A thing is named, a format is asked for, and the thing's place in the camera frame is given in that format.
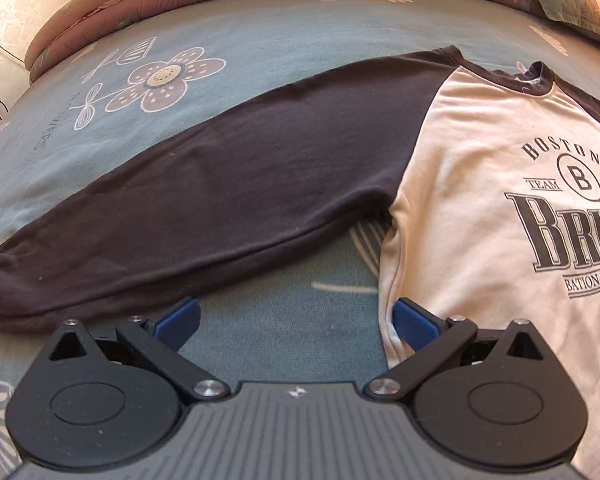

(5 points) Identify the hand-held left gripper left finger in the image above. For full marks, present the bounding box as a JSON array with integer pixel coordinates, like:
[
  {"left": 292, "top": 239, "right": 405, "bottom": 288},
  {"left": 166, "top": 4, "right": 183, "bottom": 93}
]
[{"left": 45, "top": 296, "right": 232, "bottom": 402}]

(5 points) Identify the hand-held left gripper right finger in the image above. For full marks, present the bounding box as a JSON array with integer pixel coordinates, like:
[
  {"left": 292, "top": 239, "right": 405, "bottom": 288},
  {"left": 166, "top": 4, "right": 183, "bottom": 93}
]
[{"left": 362, "top": 297, "right": 555, "bottom": 402}]

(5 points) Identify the beige sweatshirt with dark sleeves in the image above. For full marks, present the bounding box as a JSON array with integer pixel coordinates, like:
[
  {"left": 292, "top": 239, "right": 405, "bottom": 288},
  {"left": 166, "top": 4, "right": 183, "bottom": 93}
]
[{"left": 0, "top": 45, "right": 600, "bottom": 466}]

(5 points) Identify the blue floral bedsheet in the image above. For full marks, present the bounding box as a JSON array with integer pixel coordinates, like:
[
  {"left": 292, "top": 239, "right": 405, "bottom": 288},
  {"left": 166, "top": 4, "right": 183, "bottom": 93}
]
[{"left": 0, "top": 0, "right": 600, "bottom": 480}]

